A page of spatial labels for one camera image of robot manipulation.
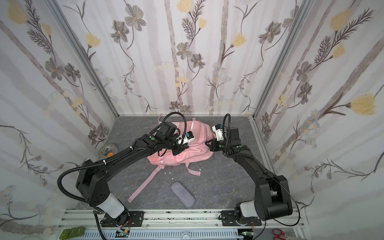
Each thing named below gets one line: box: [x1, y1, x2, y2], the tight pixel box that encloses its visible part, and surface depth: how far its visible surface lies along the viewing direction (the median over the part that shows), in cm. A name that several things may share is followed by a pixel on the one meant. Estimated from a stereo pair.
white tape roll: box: [99, 143, 119, 158], surface depth 100 cm
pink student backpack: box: [127, 118, 214, 203], surface depth 86 cm
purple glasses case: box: [171, 181, 196, 208], surface depth 81 cm
